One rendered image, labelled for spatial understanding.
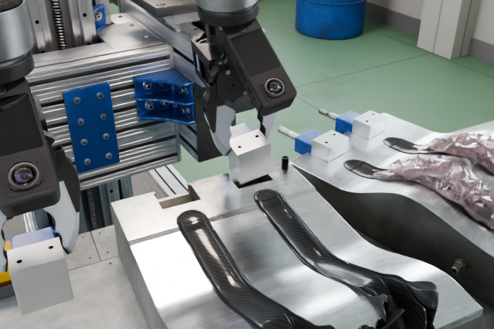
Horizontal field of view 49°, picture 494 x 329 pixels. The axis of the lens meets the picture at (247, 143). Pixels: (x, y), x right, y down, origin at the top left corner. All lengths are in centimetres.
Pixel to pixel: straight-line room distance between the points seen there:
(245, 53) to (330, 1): 339
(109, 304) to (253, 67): 34
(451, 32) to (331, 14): 82
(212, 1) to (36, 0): 56
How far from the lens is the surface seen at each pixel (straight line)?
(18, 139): 46
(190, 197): 76
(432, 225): 74
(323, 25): 404
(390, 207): 77
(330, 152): 87
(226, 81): 65
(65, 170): 52
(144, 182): 201
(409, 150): 94
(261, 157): 73
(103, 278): 76
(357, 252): 65
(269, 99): 59
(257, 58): 62
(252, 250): 65
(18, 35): 47
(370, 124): 94
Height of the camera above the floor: 131
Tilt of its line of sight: 30 degrees down
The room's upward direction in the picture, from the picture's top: straight up
